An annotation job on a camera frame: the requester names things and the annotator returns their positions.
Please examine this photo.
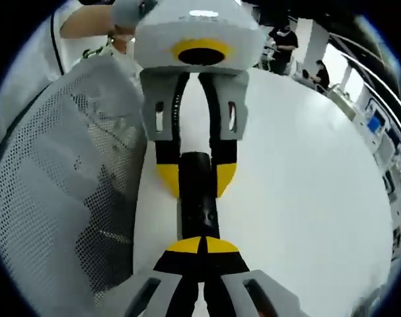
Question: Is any black cable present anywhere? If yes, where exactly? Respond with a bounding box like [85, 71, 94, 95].
[49, 11, 66, 76]

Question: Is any black remote control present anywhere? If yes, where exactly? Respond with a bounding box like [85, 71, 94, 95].
[176, 151, 221, 240]

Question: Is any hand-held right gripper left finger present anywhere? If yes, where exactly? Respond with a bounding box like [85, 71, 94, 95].
[99, 235, 205, 317]

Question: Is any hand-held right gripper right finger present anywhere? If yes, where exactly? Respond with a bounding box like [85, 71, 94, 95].
[203, 235, 309, 317]

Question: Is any white mesh laundry basket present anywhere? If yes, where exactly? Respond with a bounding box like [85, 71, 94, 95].
[0, 58, 149, 317]

